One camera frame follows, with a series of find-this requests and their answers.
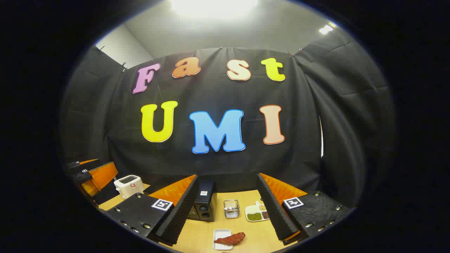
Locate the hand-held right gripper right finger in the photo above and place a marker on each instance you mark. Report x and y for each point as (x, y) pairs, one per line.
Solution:
(272, 211)

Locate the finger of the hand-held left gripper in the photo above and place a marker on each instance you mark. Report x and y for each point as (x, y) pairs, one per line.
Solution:
(82, 164)
(102, 175)

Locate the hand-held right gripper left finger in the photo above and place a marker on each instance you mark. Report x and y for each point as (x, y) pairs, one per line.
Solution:
(182, 211)

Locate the black electric oven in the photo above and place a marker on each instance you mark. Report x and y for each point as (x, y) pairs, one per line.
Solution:
(204, 202)

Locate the red meat piece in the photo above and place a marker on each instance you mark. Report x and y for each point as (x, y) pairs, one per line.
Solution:
(232, 238)

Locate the white divided plate of beans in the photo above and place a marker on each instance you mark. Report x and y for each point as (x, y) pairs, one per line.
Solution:
(254, 214)

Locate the white toaster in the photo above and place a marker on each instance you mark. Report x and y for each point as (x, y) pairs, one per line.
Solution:
(128, 185)

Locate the white rectangular plate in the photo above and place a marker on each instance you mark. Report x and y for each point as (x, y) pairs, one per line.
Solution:
(220, 234)

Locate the black backdrop cloth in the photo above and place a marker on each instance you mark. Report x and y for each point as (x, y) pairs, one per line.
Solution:
(218, 165)

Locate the small ceiling light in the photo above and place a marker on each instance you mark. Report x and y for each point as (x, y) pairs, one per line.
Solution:
(326, 29)

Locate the large ceiling light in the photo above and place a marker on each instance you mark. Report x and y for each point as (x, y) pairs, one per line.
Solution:
(214, 6)

